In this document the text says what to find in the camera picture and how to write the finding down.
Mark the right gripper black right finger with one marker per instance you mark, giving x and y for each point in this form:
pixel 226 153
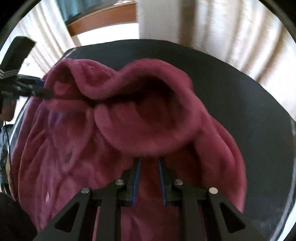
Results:
pixel 204 214

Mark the dark glass window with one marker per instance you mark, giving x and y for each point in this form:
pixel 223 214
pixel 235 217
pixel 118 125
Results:
pixel 72 10

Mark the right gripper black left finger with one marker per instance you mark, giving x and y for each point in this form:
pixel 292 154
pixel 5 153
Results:
pixel 95 214

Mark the person's left hand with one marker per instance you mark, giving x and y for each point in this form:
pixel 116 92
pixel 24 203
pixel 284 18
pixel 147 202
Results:
pixel 8 107

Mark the magenta fleece jacket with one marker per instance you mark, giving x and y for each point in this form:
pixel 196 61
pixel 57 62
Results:
pixel 99 121

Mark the cream curtain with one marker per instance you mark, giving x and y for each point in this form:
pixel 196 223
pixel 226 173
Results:
pixel 244 34

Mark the black table cover cloth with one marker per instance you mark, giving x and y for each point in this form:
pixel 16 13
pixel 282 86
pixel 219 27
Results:
pixel 263 130

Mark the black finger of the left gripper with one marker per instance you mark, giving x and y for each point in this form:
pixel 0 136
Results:
pixel 32 86

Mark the wooden window sill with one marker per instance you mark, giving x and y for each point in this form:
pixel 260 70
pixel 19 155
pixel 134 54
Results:
pixel 112 15

